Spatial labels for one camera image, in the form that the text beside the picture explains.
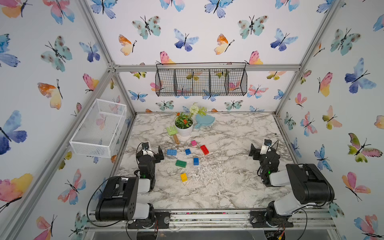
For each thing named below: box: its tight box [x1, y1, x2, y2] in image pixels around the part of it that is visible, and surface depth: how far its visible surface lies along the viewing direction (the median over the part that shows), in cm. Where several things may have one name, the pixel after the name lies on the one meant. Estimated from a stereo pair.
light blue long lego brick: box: [166, 149, 178, 156], surface depth 98 cm
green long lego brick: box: [175, 160, 187, 168], surface depth 95 cm
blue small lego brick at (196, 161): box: [193, 157, 200, 166], surface depth 95 cm
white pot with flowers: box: [174, 115, 194, 138], surface depth 99 cm
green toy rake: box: [167, 126, 180, 145], surface depth 110 cm
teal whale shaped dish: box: [195, 114, 216, 130], surface depth 117 cm
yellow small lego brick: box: [180, 173, 188, 182], surface depth 87 cm
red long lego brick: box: [200, 144, 210, 155], surface depth 101 cm
